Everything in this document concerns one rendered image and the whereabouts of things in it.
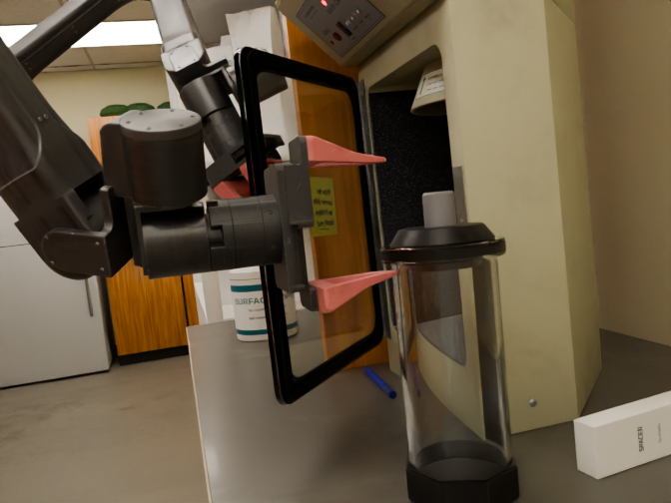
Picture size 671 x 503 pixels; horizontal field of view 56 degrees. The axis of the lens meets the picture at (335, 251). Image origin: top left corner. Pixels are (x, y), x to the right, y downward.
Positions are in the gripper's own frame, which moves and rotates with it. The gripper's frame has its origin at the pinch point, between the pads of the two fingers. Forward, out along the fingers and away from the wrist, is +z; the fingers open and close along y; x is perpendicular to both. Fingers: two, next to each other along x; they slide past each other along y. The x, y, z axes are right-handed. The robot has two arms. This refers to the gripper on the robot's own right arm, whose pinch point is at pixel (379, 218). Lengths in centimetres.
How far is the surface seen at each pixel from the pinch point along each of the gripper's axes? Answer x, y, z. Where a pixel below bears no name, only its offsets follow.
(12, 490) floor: 276, -117, -106
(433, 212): -1.2, 0.0, 4.4
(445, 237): -4.2, -2.1, 4.0
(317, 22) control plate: 33.1, 26.8, 5.0
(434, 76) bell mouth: 19.7, 15.9, 15.4
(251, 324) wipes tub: 78, -21, -4
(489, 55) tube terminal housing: 8.3, 15.4, 16.5
